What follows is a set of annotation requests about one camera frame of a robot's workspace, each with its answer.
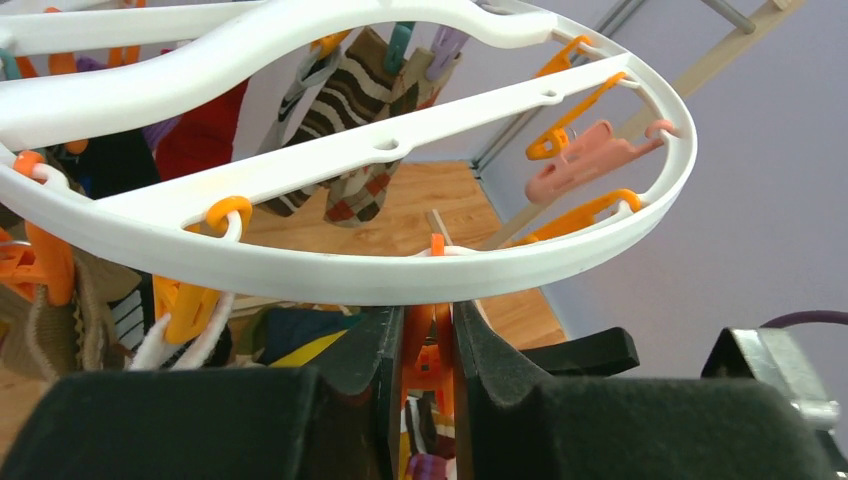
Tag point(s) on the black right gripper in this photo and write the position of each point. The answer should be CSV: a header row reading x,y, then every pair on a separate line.
x,y
602,354

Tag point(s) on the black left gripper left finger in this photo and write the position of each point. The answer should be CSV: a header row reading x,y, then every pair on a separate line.
x,y
333,418

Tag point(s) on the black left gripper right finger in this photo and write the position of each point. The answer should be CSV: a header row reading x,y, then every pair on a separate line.
x,y
516,421

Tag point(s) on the tan brown sock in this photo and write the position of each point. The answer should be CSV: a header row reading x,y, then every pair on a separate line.
x,y
46,342

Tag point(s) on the white round clip hanger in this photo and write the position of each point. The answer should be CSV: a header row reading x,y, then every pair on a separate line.
x,y
222,45

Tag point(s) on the mustard yellow sock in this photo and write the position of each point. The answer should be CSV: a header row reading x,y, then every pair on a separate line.
x,y
302,355

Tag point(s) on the argyle brown hanging sock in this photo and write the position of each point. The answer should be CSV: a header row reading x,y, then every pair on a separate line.
x,y
360,92

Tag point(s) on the red hanging sock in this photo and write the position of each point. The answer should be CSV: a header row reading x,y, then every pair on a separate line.
x,y
202,138

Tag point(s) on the black white striped hanging sock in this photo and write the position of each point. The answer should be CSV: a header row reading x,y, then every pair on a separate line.
x,y
312,71

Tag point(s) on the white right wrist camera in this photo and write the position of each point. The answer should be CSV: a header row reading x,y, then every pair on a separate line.
x,y
773,357

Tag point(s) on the wooden hanger stand frame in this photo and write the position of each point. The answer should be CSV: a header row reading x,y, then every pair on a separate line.
x,y
766,18

